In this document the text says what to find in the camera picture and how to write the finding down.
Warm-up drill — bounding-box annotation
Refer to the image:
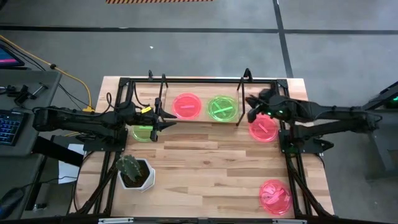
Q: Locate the white paper sheet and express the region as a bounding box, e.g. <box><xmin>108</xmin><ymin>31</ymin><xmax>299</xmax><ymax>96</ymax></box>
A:
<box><xmin>58</xmin><ymin>142</ymin><xmax>85</xmax><ymax>184</ymax></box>

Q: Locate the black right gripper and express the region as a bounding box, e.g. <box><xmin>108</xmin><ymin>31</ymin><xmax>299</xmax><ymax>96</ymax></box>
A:
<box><xmin>245</xmin><ymin>88</ymin><xmax>290</xmax><ymax>123</ymax></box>

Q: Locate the translucent pink plastic plate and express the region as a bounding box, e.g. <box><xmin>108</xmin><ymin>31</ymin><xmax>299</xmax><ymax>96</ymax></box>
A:
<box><xmin>172</xmin><ymin>92</ymin><xmax>203</xmax><ymax>121</ymax></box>
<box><xmin>259</xmin><ymin>179</ymin><xmax>293</xmax><ymax>216</ymax></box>
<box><xmin>248</xmin><ymin>114</ymin><xmax>279</xmax><ymax>143</ymax></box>

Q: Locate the silver metal bracket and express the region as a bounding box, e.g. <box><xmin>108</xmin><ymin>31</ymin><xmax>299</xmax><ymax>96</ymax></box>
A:
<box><xmin>98</xmin><ymin>217</ymin><xmax>134</xmax><ymax>224</ymax></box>
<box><xmin>272</xmin><ymin>218</ymin><xmax>307</xmax><ymax>224</ymax></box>

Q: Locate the black computer mouse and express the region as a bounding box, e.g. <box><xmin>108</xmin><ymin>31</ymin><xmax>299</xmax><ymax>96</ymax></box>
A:
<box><xmin>0</xmin><ymin>188</ymin><xmax>25</xmax><ymax>215</ymax></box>

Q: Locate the black aluminium rig frame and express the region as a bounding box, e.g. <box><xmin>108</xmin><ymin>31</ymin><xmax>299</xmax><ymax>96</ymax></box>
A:
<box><xmin>70</xmin><ymin>71</ymin><xmax>335</xmax><ymax>218</ymax></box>

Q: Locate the black flat panel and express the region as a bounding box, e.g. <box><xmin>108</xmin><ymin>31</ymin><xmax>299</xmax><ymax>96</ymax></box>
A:
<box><xmin>32</xmin><ymin>135</ymin><xmax>85</xmax><ymax>167</ymax></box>

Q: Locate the black desk clamp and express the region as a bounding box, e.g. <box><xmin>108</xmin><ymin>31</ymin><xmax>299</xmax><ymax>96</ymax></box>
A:
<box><xmin>6</xmin><ymin>83</ymin><xmax>39</xmax><ymax>105</ymax></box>

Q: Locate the green cactus plant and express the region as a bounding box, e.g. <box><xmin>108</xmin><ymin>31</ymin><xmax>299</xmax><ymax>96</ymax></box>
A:
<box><xmin>115</xmin><ymin>154</ymin><xmax>142</xmax><ymax>183</ymax></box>

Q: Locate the grey side desk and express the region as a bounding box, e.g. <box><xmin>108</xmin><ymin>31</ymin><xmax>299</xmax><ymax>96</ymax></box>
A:
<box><xmin>0</xmin><ymin>70</ymin><xmax>62</xmax><ymax>218</ymax></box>

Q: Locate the screen with pink image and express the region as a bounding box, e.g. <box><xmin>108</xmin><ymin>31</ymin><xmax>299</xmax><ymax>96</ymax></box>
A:
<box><xmin>0</xmin><ymin>43</ymin><xmax>25</xmax><ymax>68</ymax></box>

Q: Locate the translucent green plastic plate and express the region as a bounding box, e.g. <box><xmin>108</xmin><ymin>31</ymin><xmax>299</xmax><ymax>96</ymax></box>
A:
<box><xmin>206</xmin><ymin>95</ymin><xmax>239</xmax><ymax>123</ymax></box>
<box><xmin>131</xmin><ymin>124</ymin><xmax>154</xmax><ymax>143</ymax></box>

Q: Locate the yellow cable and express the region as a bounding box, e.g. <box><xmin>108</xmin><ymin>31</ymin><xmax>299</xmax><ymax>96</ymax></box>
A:
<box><xmin>0</xmin><ymin>34</ymin><xmax>96</xmax><ymax>113</ymax></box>

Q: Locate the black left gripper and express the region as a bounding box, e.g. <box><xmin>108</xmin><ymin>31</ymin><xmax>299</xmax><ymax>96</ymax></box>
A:
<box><xmin>132</xmin><ymin>98</ymin><xmax>177</xmax><ymax>142</ymax></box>

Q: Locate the backlit black keyboard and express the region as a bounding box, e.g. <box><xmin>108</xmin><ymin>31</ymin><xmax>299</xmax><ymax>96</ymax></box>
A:
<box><xmin>0</xmin><ymin>108</ymin><xmax>27</xmax><ymax>146</ymax></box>

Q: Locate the white hexagonal plant pot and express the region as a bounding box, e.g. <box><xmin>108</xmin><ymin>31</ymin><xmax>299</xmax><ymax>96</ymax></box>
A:
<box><xmin>118</xmin><ymin>157</ymin><xmax>155</xmax><ymax>192</ymax></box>

